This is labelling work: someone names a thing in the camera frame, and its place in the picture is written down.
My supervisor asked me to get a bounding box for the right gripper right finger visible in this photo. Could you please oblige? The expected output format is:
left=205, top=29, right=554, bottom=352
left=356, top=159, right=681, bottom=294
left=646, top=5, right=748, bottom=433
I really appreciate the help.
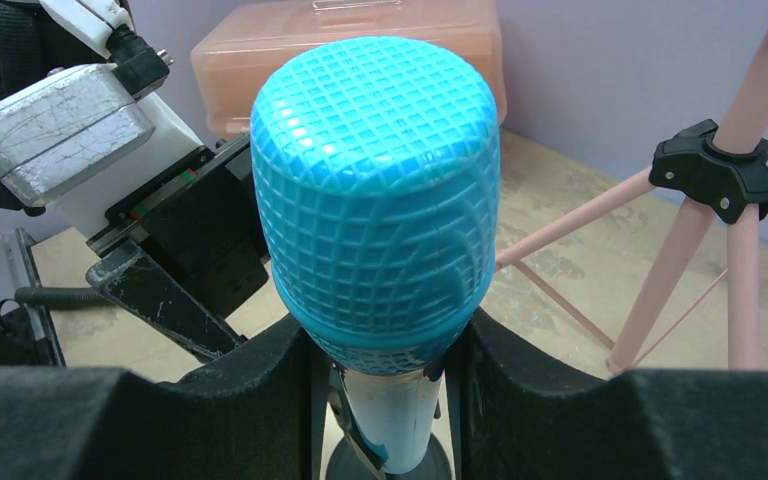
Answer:
left=447, top=310, right=768, bottom=479

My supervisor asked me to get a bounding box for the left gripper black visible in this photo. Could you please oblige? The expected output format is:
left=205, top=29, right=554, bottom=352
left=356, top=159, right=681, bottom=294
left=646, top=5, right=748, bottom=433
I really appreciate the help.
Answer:
left=86, top=134, right=269, bottom=363

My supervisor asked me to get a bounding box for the black microphone desk stand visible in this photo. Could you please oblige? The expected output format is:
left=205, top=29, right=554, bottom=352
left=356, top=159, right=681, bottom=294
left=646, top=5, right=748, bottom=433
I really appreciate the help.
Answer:
left=324, top=367, right=454, bottom=479

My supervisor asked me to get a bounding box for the translucent orange plastic box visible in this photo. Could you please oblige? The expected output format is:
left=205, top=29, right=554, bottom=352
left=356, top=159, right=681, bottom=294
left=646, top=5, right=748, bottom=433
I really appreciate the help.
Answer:
left=189, top=0, right=509, bottom=137

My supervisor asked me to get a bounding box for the blue toy microphone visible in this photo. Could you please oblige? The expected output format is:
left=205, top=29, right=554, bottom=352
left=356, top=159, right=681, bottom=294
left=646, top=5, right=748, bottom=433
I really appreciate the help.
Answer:
left=249, top=35, right=503, bottom=477

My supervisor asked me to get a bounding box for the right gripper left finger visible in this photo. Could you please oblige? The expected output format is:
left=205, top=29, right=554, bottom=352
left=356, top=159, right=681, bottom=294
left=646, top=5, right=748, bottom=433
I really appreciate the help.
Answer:
left=0, top=318, right=312, bottom=479

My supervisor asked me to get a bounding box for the pink music stand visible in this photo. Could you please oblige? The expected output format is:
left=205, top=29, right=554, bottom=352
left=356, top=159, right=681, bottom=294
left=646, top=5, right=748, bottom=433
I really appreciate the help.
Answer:
left=496, top=30, right=768, bottom=373

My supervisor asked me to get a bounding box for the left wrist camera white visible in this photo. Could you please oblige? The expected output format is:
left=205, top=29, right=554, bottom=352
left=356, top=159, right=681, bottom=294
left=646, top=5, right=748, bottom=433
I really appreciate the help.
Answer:
left=0, top=64, right=203, bottom=238

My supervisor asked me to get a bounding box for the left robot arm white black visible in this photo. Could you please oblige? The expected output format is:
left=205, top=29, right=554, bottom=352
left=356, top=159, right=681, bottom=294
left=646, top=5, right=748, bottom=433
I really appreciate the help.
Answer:
left=0, top=1, right=268, bottom=363

